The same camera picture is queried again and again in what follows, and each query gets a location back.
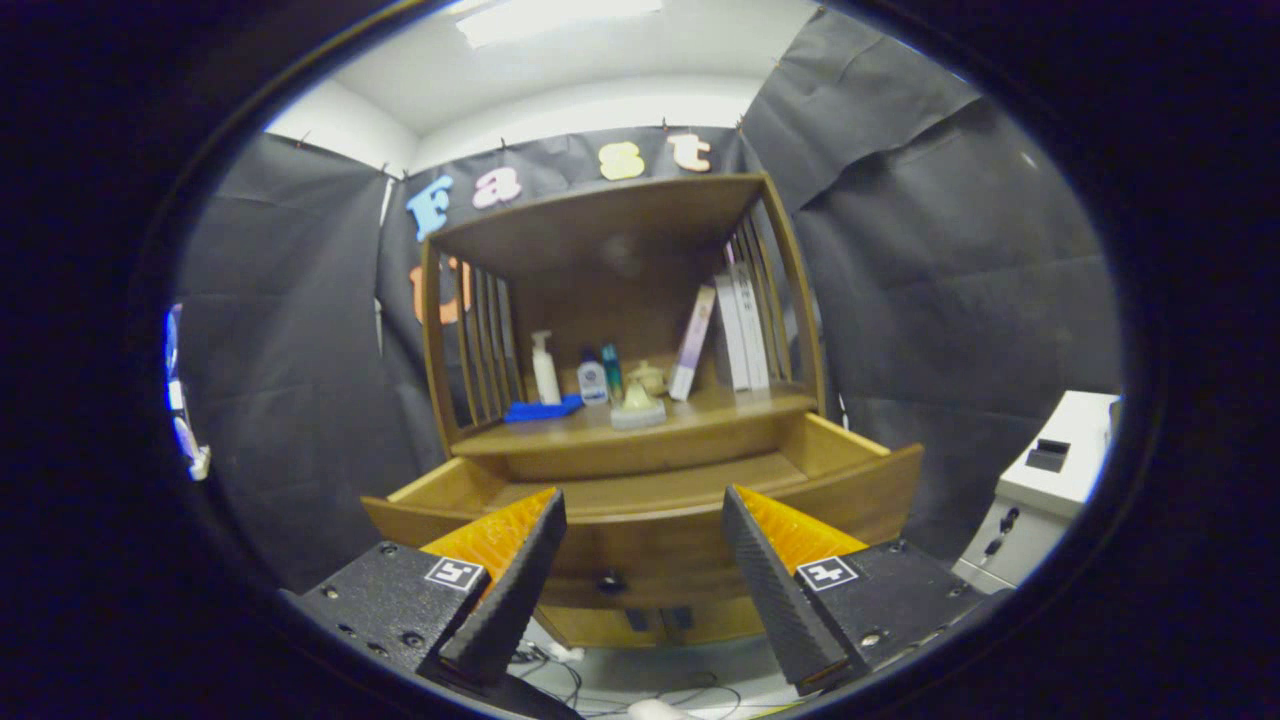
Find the blue cloth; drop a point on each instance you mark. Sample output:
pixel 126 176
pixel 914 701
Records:
pixel 540 410

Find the white pump bottle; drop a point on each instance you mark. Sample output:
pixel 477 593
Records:
pixel 546 380

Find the wooden drawer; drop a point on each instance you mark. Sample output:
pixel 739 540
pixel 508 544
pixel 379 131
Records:
pixel 650 545

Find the wooden cabinet door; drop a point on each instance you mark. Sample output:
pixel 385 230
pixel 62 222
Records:
pixel 715 620
pixel 590 628

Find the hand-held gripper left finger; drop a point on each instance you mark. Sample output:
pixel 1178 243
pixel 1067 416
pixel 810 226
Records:
pixel 520 580

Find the white machine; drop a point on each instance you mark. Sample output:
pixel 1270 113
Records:
pixel 1050 470

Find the white bottle blue cap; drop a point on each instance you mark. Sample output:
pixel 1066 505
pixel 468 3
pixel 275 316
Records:
pixel 592 385

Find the teal bottle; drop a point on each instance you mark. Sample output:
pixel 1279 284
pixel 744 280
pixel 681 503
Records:
pixel 611 370

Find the wooden countertop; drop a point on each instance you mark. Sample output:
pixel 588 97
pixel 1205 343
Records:
pixel 700 415

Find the beige lidded teacup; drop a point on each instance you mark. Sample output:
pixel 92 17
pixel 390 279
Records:
pixel 648 375

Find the purple and white book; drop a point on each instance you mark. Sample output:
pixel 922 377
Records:
pixel 692 345

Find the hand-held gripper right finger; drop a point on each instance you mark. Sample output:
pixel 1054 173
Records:
pixel 775 590

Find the ceiling light panel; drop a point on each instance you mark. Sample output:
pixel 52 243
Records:
pixel 560 20

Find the wooden cabinet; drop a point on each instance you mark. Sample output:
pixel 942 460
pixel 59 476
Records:
pixel 620 300

